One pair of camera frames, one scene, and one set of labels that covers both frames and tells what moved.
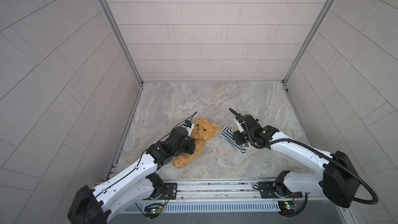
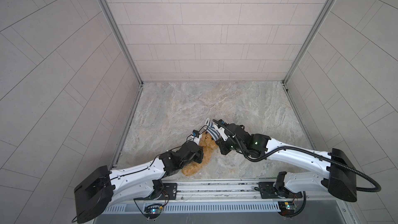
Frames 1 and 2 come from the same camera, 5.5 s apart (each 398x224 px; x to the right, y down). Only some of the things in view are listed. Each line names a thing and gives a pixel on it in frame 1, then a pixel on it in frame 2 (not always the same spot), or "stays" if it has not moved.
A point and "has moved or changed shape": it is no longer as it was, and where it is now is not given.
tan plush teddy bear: [202, 130] has moved or changed shape
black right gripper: [240, 135] → [222, 144]
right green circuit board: [287, 208] stays
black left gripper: [189, 144] → [198, 151]
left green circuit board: [152, 211] stays
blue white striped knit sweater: [228, 135] has moved or changed shape
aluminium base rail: [237, 191] stays
